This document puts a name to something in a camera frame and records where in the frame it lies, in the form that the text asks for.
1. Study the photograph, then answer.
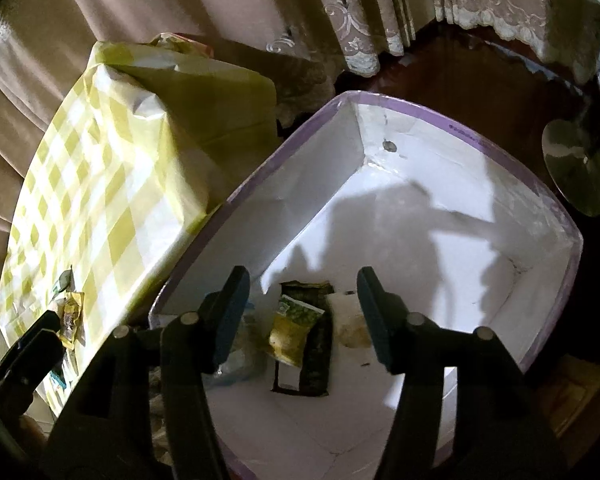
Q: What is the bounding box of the round metal stand base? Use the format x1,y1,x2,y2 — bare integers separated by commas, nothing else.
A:
541,119,600,217

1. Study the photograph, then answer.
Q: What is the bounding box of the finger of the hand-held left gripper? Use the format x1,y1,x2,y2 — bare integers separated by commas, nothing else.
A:
0,310,62,386
0,332,65,411

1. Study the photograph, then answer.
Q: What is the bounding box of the yellow-green snack packet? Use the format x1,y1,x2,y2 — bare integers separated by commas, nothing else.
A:
268,295,327,364

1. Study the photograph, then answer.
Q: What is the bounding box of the clear plastic snack packet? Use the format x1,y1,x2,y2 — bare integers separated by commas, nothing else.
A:
205,304,267,387

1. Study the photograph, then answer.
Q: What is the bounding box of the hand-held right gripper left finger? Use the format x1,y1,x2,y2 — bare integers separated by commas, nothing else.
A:
42,266,253,480

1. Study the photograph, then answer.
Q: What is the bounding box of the yellow checked tablecloth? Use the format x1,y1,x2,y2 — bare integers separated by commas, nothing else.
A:
0,40,277,411

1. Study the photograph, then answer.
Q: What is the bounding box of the white storage box purple rim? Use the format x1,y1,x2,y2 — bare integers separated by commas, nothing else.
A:
150,91,583,480

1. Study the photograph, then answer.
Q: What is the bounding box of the crumpled plastic bag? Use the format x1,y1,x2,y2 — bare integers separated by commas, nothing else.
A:
147,32,216,59

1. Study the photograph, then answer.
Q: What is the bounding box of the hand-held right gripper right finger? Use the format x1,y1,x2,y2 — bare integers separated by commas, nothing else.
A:
356,267,568,480

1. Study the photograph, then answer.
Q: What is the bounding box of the dark green snack packet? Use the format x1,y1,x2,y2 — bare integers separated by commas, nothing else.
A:
271,280,335,397

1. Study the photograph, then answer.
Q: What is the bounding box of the small yellow snack packet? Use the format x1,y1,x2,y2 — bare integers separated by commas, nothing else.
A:
54,292,87,349

